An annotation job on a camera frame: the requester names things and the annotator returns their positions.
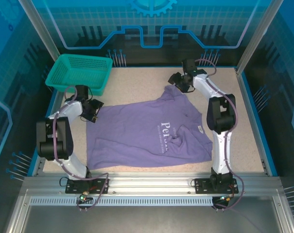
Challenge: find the teal plastic mesh basket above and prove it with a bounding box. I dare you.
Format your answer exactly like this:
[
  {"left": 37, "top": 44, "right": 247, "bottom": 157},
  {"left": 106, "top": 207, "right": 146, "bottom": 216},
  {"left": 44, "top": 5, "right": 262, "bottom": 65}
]
[{"left": 45, "top": 53, "right": 113, "bottom": 97}]

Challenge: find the purple printed t-shirt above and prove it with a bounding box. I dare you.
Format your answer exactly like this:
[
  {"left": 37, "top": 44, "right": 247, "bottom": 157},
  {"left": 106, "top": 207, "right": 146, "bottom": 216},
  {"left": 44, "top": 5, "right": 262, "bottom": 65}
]
[{"left": 86, "top": 84, "right": 213, "bottom": 170}]

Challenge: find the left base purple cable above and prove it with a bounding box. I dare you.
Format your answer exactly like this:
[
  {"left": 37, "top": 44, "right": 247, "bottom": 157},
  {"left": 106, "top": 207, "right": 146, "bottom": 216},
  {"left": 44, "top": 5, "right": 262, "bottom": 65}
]
[{"left": 76, "top": 173, "right": 111, "bottom": 212}]

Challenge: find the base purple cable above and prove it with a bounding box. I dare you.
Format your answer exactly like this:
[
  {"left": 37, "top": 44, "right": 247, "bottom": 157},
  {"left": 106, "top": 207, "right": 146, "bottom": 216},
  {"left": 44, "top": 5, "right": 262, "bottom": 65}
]
[
  {"left": 211, "top": 177, "right": 246, "bottom": 212},
  {"left": 76, "top": 173, "right": 111, "bottom": 212}
]

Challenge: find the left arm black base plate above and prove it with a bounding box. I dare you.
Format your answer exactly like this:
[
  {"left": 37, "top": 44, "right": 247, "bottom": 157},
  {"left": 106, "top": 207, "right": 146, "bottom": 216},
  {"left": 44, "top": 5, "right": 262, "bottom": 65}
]
[{"left": 65, "top": 178, "right": 110, "bottom": 195}]

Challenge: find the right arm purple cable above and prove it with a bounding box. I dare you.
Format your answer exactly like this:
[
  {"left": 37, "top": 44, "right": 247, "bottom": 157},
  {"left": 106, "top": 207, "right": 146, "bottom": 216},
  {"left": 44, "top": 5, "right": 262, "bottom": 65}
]
[{"left": 195, "top": 58, "right": 246, "bottom": 180}]

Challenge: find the aluminium frame post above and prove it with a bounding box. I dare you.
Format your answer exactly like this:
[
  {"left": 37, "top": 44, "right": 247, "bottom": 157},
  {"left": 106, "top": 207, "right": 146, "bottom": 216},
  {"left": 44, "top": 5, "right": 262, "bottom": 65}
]
[
  {"left": 17, "top": 0, "right": 63, "bottom": 64},
  {"left": 236, "top": 0, "right": 285, "bottom": 75}
]

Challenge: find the aluminium mounting rail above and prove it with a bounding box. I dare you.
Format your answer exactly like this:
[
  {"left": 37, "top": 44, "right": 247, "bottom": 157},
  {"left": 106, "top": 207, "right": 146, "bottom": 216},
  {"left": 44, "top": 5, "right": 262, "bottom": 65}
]
[{"left": 22, "top": 172, "right": 281, "bottom": 199}]

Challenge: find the slotted grey cable duct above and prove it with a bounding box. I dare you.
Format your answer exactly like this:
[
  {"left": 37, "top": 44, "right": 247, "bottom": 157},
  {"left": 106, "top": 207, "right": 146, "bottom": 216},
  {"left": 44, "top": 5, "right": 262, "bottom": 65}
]
[{"left": 30, "top": 197, "right": 214, "bottom": 206}]

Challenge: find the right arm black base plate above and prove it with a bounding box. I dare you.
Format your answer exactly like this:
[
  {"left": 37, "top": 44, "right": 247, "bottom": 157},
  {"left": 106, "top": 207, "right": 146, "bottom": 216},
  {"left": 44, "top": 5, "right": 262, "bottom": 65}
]
[{"left": 194, "top": 178, "right": 239, "bottom": 195}]

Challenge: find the aluminium front frame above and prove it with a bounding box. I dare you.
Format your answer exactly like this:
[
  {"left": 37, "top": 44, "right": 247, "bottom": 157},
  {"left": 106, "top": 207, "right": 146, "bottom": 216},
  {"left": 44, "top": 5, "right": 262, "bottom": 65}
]
[{"left": 5, "top": 189, "right": 294, "bottom": 233}]

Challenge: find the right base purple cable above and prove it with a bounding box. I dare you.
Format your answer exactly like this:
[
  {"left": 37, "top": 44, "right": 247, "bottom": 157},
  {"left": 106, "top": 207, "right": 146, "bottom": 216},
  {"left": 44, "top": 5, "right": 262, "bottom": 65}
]
[{"left": 211, "top": 177, "right": 246, "bottom": 212}]

